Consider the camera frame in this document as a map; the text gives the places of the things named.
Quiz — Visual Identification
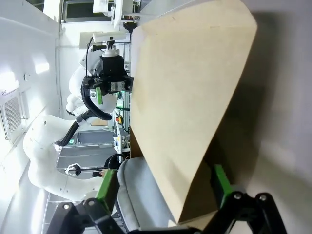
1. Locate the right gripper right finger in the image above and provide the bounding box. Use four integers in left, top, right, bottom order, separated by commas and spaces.
202, 164, 289, 234

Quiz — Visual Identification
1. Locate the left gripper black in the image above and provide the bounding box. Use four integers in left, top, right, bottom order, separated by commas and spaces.
82, 55, 135, 106

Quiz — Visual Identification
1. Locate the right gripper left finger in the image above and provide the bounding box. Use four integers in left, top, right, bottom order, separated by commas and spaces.
46, 169, 123, 234

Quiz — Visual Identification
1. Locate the gray pouch with white print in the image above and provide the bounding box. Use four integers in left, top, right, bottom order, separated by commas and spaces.
116, 156, 180, 234

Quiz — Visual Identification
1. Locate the brown cardboard box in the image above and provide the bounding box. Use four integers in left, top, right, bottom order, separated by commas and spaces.
129, 0, 258, 225

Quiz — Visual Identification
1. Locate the gray metal cabinet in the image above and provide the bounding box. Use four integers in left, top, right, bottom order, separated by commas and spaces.
56, 130, 118, 172

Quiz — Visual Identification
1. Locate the white desk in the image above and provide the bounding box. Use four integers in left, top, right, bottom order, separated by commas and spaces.
92, 0, 141, 28

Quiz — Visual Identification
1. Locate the white ceiling air conditioner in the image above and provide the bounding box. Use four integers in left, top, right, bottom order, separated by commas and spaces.
0, 82, 28, 140

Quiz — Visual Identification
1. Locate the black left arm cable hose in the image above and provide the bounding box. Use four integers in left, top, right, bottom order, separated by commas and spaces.
58, 36, 113, 147

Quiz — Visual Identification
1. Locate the white ring handle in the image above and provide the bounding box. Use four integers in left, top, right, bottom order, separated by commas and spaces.
65, 163, 82, 177

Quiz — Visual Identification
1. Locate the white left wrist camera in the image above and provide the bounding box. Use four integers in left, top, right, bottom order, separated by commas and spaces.
93, 32, 130, 58

